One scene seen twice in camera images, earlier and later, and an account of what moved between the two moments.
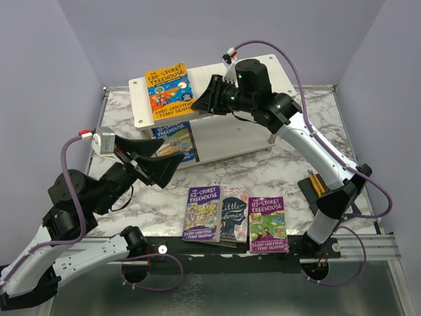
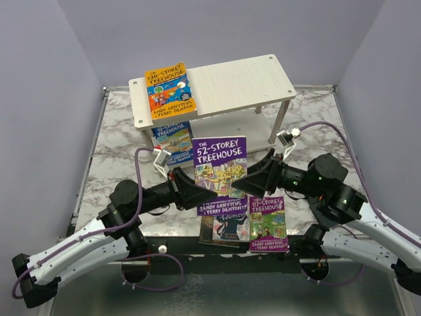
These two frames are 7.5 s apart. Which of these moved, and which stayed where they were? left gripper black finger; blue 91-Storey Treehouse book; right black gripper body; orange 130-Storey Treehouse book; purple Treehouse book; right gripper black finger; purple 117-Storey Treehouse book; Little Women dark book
Moved: right gripper black finger; right black gripper body; purple Treehouse book; left gripper black finger
Stayed: purple 117-Storey Treehouse book; blue 91-Storey Treehouse book; orange 130-Storey Treehouse book; Little Women dark book
